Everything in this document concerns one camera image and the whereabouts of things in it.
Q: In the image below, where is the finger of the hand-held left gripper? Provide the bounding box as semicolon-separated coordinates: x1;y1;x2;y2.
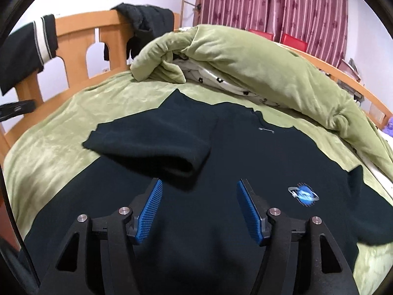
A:
0;99;36;122

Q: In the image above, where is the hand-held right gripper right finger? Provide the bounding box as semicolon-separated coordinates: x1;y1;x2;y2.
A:
236;178;360;295

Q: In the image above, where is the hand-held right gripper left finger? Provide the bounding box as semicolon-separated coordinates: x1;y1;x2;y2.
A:
38;177;163;295

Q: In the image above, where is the black t-shirt with planet logo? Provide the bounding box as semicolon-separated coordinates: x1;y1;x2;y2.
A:
18;88;393;295

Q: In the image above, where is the black jacket with white stripes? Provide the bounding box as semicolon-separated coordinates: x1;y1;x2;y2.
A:
0;14;59;96

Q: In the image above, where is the wooden bed headboard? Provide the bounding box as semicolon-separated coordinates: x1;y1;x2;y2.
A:
0;9;182;157

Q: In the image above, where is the green quilt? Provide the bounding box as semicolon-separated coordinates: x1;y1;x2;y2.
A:
130;25;393;191

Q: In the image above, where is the black garment on headboard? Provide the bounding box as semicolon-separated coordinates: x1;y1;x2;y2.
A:
103;2;175;62

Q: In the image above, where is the wooden rack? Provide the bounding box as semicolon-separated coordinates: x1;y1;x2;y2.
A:
181;0;203;27

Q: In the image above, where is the pink floral curtain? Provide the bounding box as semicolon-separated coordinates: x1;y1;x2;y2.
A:
198;0;349;68

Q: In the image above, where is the wooden bed side rail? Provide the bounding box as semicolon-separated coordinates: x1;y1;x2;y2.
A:
276;41;393;130

